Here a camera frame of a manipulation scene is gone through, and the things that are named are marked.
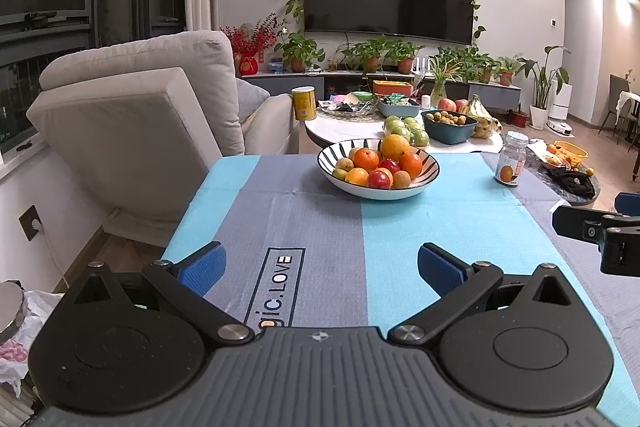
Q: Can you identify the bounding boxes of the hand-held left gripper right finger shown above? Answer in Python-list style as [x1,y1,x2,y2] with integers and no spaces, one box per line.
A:
[389,243,583,349]

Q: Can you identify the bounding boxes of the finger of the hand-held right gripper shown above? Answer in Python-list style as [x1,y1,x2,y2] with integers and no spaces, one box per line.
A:
[615,192,640,214]
[552,205,607,244]

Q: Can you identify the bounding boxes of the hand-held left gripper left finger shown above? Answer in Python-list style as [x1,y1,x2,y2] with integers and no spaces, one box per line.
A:
[67,241,256,349]

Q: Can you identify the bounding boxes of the white blue striped bowl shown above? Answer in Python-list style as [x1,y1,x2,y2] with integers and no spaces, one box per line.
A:
[316,138,441,200]

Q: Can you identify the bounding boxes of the yellow lemon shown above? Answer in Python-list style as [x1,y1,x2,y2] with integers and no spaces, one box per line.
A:
[381,134,412,163]

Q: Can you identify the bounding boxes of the black bag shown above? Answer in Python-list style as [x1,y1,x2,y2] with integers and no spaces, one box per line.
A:
[545,167,596,200]

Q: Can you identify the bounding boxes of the dark marble round table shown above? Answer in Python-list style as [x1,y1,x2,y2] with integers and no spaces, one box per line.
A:
[517,139,601,206]

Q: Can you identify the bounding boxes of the orange plastic basket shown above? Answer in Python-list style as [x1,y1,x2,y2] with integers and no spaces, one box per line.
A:
[552,141,589,168]

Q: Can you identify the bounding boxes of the white plastic bag with tangerines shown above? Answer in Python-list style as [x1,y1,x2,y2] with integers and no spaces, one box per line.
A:
[527,139,563,168]

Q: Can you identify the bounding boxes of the clear jar with orange label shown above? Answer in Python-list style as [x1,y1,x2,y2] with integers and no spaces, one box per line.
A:
[495,131,529,188]

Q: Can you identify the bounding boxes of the white robot vacuum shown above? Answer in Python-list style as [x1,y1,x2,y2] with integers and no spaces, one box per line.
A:
[545,119,576,138]

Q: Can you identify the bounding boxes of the dining table with white cloth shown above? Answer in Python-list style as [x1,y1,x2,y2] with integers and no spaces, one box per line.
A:
[615,91,640,118]

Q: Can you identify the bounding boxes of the grey dining chair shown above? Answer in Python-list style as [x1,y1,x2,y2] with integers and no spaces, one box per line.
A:
[597,74,632,138]

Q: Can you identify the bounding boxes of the tall plant in white pot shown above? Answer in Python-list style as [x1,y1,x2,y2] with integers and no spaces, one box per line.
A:
[517,46,571,130]

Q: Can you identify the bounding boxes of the white robot vacuum dock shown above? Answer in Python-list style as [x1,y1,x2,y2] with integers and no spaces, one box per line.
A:
[547,84,572,120]

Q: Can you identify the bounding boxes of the teal basin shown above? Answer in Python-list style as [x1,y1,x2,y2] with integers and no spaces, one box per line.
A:
[421,109,478,145]

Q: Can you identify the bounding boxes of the bunch of bananas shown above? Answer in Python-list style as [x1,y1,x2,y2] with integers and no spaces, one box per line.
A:
[460,94,502,138]

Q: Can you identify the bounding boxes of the wrapped tray of green apples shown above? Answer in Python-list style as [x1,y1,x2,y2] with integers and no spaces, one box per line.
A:
[382,116,431,146]

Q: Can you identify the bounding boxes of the grey television cabinet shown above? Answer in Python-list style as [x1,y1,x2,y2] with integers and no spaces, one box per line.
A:
[241,69,521,110]

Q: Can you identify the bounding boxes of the pile of longans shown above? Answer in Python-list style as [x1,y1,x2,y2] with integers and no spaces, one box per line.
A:
[425,109,471,126]

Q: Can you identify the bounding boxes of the beige sofa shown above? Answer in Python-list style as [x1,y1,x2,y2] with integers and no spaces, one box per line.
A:
[26,30,301,253]

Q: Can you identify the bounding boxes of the potted green plant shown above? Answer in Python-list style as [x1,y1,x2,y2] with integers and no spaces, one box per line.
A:
[435,47,471,80]
[467,52,501,84]
[340,39,386,74]
[382,39,426,75]
[274,32,326,74]
[497,56,521,86]

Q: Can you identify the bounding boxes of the teal snack tray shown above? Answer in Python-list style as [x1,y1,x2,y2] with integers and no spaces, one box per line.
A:
[376,94,422,118]

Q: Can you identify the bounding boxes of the grey cushion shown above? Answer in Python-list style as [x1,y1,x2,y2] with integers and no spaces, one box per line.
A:
[235,77,271,128]

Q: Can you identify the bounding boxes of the glass vase with green plant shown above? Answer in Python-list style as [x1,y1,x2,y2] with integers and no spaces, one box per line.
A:
[425,54,466,108]

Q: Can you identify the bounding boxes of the white round coffee table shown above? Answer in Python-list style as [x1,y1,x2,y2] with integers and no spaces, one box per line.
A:
[305,104,503,155]

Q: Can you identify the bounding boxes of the orange box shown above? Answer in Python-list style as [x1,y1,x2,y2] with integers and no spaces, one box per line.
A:
[372,80,415,98]

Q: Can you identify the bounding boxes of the glass plate with snacks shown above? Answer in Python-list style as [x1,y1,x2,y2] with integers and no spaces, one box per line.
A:
[317,99,377,114]

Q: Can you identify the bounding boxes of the yellow can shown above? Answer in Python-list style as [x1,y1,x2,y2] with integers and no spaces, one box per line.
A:
[292,86,317,122]

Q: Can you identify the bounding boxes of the round metal lid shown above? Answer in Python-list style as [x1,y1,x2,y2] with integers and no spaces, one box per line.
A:
[0,281,26,344]

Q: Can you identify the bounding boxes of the white pink plastic bag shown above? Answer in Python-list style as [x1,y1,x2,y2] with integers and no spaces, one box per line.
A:
[0,289,63,400]

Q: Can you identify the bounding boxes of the red berry branches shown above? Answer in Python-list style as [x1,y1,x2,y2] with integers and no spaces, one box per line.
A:
[220,13,281,55]

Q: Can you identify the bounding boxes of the dark wall socket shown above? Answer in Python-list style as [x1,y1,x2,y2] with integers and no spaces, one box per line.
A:
[19,205,41,242]

